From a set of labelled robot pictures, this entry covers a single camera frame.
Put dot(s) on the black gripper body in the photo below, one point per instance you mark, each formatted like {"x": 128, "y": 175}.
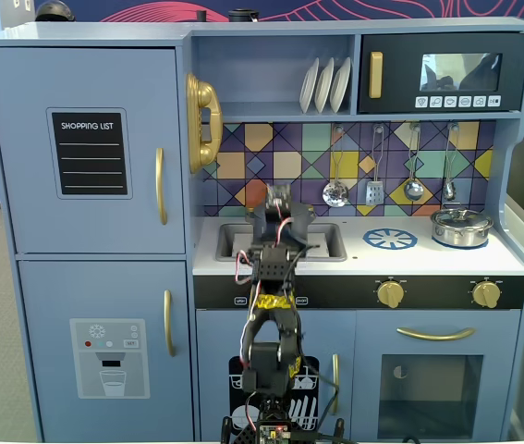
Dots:
{"x": 274, "y": 217}

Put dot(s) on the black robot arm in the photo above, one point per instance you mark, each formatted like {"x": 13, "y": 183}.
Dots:
{"x": 273, "y": 266}

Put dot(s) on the shiny steel pot lid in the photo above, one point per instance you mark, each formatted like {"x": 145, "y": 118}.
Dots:
{"x": 460, "y": 216}

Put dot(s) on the gray toy sink basin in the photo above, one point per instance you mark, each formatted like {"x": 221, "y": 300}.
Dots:
{"x": 227, "y": 240}

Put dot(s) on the steel slotted skimmer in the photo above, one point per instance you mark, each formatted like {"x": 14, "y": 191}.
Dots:
{"x": 335, "y": 194}

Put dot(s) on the steel slotted spatula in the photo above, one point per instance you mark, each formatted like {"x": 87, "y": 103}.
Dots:
{"x": 374, "y": 193}

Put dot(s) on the blue dishwasher door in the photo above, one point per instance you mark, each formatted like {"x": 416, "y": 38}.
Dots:
{"x": 215, "y": 337}

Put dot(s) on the gold stove knob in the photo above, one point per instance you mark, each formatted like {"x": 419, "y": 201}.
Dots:
{"x": 390, "y": 293}
{"x": 486, "y": 293}

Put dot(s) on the white toy plate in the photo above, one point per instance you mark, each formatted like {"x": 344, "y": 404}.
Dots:
{"x": 308, "y": 88}
{"x": 340, "y": 85}
{"x": 324, "y": 88}

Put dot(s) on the gold toy telephone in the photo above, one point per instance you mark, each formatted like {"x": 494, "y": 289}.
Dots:
{"x": 203, "y": 97}

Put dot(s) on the steel ladle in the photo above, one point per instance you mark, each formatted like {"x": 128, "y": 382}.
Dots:
{"x": 413, "y": 189}

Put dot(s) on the blue oven door with window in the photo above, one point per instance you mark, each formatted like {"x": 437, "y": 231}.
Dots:
{"x": 368, "y": 370}

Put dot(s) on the small steel spoon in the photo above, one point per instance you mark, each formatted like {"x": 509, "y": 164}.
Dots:
{"x": 449, "y": 189}

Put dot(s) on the black toy microwave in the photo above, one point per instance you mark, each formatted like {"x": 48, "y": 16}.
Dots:
{"x": 400, "y": 69}

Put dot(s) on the black cylinder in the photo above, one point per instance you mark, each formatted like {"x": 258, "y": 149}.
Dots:
{"x": 242, "y": 16}

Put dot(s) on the blue freezer door ice dispenser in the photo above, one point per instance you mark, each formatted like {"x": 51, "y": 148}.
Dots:
{"x": 49, "y": 296}

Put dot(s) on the blue fridge door with chalkboard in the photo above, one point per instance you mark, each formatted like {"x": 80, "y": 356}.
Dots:
{"x": 21, "y": 222}

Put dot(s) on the blue toy play kitchen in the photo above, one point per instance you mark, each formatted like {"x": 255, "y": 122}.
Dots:
{"x": 104, "y": 37}

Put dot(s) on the dark round object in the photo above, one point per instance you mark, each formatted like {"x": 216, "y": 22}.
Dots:
{"x": 54, "y": 11}

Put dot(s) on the small wrist camera board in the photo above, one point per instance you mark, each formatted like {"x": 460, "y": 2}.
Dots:
{"x": 278, "y": 194}

